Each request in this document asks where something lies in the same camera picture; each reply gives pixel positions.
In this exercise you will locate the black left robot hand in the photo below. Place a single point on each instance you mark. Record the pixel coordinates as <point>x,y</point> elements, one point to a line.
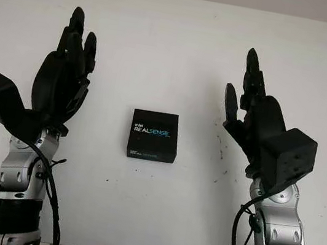
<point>61,81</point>

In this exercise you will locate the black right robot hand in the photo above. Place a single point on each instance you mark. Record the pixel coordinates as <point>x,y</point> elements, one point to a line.
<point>254,121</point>

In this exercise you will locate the black RealSense box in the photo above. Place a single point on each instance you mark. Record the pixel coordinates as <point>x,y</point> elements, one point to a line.
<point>153,136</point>

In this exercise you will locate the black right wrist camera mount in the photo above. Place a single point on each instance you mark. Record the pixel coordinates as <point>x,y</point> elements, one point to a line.
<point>288,161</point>

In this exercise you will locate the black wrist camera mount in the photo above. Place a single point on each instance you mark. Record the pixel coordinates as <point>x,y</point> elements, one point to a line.
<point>288,161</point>
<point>2,100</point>

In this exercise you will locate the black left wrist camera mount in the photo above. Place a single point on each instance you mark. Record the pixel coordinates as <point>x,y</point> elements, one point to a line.
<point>2,100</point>

